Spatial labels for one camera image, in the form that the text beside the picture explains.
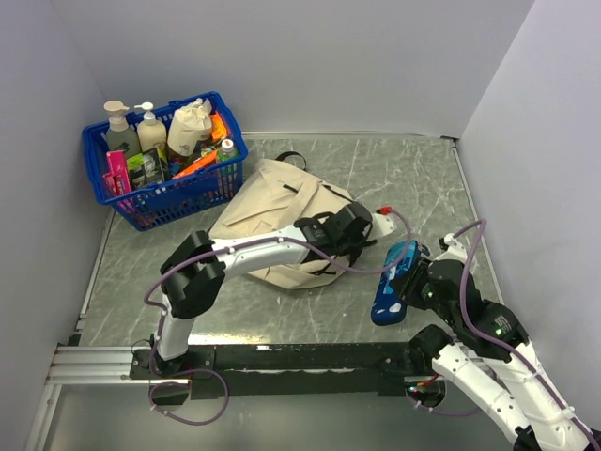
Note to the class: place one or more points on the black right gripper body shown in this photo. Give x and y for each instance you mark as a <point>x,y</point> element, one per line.
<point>416,289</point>

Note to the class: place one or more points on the black green box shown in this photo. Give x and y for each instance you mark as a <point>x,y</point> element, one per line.
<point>148,167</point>

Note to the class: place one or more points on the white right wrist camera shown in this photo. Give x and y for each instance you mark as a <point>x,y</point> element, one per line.
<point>451,248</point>

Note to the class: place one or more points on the pink box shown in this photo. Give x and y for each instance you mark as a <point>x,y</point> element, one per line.
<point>117,177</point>

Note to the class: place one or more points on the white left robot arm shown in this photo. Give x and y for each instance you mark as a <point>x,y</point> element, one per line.
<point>191,278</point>

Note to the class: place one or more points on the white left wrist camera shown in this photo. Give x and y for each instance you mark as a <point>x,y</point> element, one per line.
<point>382,226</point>

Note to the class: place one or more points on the beige cloth pouch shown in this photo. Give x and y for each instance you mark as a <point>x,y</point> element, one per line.
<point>191,123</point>

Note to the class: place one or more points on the cream pump bottle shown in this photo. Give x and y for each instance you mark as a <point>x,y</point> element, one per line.
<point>151,131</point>

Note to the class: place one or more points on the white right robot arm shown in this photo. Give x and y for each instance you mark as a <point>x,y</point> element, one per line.
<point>492,361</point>

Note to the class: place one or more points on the blue plastic basket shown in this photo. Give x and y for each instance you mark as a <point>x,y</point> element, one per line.
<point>159,204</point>

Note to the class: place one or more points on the orange package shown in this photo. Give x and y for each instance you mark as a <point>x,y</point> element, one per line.
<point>208,154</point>

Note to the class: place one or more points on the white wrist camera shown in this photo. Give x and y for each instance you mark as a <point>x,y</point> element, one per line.
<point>382,226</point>
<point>451,248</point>

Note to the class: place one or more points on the beige canvas backpack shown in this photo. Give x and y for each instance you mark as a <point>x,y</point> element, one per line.
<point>276,195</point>

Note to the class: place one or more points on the aluminium rail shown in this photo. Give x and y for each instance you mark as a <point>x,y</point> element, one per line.
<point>106,365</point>

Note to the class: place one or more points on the blue shark pencil case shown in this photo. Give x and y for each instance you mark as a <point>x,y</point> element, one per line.
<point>387,308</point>

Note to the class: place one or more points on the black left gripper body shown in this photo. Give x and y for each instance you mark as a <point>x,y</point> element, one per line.
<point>352,244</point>

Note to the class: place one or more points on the green pump bottle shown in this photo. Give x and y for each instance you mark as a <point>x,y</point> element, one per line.
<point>120,135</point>

